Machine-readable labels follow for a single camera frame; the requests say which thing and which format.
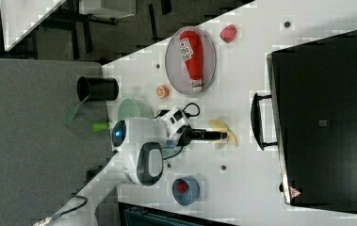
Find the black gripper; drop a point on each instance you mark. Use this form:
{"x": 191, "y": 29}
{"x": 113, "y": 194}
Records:
{"x": 198, "y": 134}

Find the yellow banana toy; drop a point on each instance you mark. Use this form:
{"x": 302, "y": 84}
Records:
{"x": 220, "y": 126}

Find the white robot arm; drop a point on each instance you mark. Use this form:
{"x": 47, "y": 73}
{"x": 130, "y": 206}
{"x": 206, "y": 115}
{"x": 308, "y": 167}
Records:
{"x": 138, "y": 144}

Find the red item in bowl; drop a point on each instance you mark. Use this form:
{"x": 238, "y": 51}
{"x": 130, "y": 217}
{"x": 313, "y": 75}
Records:
{"x": 182, "y": 187}

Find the orange slice toy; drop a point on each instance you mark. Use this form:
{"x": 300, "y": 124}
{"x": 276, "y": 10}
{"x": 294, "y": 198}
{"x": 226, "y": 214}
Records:
{"x": 162, "y": 91}

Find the grey round plate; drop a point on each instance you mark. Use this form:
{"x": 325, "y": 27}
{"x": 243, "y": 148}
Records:
{"x": 176, "y": 69}

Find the red ketchup bottle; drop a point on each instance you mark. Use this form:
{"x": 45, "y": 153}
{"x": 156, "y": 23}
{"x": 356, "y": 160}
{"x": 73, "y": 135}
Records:
{"x": 191, "y": 49}

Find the green perforated colander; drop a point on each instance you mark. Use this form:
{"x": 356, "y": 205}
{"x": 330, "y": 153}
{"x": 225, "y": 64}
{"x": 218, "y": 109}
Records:
{"x": 133, "y": 108}

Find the black toaster oven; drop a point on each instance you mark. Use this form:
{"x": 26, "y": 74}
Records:
{"x": 313, "y": 91}

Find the red strawberry toy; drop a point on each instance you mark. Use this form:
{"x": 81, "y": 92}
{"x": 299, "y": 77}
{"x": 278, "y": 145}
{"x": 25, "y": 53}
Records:
{"x": 228, "y": 33}

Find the black cylinder cup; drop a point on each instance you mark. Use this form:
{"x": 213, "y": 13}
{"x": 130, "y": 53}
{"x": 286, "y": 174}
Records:
{"x": 94, "y": 89}

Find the green spatula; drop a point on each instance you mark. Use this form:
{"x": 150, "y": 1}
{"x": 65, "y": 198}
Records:
{"x": 69, "y": 118}

